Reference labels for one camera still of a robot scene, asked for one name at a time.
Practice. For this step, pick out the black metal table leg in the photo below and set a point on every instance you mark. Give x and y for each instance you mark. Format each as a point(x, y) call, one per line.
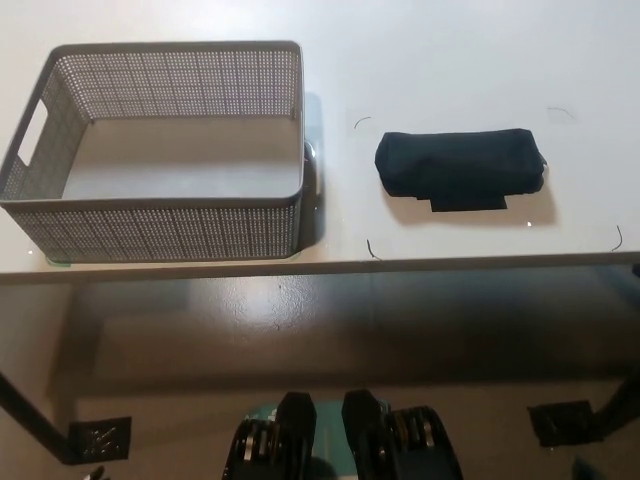
point(617, 405)
point(30, 415)

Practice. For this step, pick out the black ribbed robot body block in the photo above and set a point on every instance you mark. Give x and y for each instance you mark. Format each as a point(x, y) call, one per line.
point(365, 430)
point(295, 430)

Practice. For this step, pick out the grey perforated plastic basket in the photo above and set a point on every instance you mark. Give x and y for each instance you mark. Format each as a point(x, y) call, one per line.
point(150, 230)

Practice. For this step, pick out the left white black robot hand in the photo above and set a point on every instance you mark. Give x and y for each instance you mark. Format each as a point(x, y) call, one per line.
point(96, 474)

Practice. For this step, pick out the black fabric pencil case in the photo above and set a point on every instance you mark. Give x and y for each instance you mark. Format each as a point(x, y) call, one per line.
point(460, 160)

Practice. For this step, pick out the black perforated foot plate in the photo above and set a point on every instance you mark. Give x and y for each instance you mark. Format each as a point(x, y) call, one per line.
point(102, 437)
point(560, 422)

